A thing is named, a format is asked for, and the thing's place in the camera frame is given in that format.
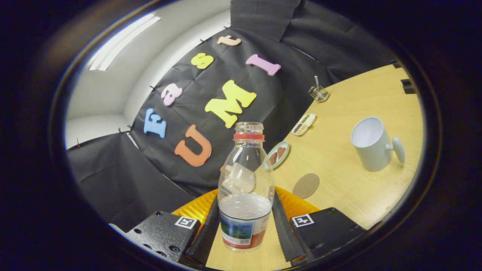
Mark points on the wooden table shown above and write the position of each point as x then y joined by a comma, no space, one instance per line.
357,195

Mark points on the white divided dish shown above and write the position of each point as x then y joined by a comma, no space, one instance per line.
304,124

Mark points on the round brown coaster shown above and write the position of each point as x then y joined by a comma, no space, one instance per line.
305,186

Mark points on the black backdrop cloth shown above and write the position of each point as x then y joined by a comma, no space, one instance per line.
124,180

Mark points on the pale green plate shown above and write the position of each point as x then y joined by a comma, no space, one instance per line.
286,147

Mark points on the small spoon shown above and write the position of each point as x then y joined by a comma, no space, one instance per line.
316,80

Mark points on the long ceiling light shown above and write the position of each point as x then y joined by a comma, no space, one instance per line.
120,43

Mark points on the clear plastic juice bottle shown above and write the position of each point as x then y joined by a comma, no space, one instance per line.
244,218

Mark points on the brown meat slice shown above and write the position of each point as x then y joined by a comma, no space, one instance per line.
281,152
273,158

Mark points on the white cup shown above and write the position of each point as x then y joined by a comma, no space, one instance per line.
371,150

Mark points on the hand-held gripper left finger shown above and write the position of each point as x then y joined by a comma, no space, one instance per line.
206,241

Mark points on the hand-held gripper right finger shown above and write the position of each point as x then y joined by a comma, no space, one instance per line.
282,233

